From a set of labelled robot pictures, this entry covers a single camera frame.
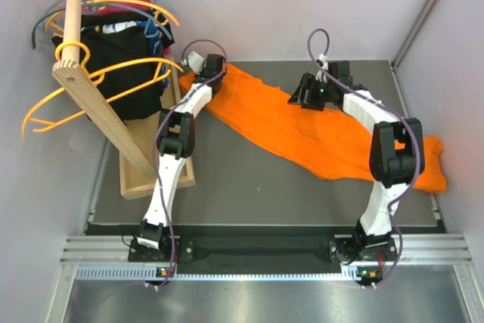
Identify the yellow hanger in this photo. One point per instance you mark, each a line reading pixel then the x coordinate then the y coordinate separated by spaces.
pixel 96 78
pixel 60 6

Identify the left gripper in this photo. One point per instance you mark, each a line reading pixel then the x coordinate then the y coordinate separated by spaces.
pixel 199 69

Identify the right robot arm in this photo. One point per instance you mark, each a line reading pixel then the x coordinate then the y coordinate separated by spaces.
pixel 396 152

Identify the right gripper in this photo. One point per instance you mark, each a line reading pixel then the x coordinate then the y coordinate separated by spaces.
pixel 308 82

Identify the orange trousers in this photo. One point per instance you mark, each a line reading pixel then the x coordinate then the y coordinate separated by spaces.
pixel 329 143

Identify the aluminium frame rail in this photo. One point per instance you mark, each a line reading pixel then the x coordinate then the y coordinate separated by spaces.
pixel 424 274

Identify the corner aluminium profile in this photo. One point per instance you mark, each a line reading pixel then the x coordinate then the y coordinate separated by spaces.
pixel 413 33

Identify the blue hanging garment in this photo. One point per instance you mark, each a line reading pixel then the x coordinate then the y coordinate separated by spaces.
pixel 158 41

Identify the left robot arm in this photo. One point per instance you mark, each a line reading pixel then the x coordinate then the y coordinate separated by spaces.
pixel 175 143

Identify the black hanging garment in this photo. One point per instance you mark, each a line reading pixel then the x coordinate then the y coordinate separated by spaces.
pixel 115 38

